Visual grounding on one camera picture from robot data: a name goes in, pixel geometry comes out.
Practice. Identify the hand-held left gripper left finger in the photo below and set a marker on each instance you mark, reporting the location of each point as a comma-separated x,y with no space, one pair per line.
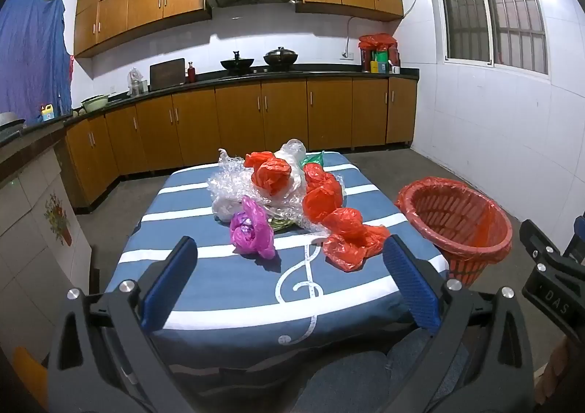
168,287

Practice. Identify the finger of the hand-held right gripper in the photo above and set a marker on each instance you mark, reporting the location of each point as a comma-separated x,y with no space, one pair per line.
576,237
538,241

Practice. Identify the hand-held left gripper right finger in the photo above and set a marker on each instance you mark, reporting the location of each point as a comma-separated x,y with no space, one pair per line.
411,287

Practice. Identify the red plastic waste basket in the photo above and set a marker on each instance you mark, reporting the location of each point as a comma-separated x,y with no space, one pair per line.
470,257

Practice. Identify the large red plastic bag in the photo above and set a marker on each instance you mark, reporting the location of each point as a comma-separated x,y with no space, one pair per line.
352,244

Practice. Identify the magenta plastic bag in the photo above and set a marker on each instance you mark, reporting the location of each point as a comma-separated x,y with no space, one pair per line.
249,230

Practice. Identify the clear plastic film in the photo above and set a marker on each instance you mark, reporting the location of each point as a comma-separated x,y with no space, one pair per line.
292,207

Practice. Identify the green plastic bag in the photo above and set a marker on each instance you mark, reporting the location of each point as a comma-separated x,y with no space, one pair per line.
314,159

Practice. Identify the clear plastic bag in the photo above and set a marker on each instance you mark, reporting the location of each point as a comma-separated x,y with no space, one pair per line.
291,150

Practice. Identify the person's right hand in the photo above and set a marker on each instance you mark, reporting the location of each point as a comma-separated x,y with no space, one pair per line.
560,372

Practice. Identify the blue striped tablecloth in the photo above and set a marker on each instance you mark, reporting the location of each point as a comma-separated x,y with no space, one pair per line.
256,294

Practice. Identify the white plastic bag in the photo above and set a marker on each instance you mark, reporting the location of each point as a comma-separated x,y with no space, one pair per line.
226,209

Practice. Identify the person's blue jeans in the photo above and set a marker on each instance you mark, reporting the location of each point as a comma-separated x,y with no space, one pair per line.
347,381

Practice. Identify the clear bubble wrap sheet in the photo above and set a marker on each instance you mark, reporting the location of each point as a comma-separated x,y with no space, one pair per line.
228,180

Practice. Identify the beige panel with flower sticker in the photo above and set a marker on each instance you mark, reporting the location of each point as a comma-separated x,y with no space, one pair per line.
32,230

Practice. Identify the yellow object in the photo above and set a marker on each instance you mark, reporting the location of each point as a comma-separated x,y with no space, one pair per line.
29,376

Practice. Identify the wooden base cabinets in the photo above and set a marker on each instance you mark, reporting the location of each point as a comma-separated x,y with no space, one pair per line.
237,120

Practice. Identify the green basin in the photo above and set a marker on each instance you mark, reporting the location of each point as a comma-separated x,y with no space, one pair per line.
95,103

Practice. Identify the clear plastic jar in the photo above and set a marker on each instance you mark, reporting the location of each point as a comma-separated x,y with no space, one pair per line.
136,84

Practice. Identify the yellow bottle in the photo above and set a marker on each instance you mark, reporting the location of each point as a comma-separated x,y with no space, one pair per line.
47,113

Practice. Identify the dark cutting board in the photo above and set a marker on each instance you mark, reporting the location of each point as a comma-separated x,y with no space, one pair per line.
167,74

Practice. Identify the yellow box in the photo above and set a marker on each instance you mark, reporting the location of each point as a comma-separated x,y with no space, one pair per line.
374,67

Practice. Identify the green box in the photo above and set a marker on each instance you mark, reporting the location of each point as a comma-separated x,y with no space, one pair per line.
380,62

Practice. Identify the grey metal bowl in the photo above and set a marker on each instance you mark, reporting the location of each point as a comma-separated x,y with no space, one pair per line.
10,119

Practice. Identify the dark red sauce bottle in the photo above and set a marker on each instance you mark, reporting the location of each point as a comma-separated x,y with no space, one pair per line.
366,59
394,56

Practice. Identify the barred window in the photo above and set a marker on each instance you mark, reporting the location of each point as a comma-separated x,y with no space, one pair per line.
498,6

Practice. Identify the black kitchen countertop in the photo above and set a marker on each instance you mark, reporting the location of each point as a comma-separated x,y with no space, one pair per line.
292,75

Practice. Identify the black wok with lid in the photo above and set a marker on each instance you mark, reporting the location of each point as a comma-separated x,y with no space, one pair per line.
280,58

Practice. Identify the blue hanging cloth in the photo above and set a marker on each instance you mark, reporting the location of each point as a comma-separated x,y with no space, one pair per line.
32,56

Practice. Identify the white wall socket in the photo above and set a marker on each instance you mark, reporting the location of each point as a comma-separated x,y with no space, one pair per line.
346,56

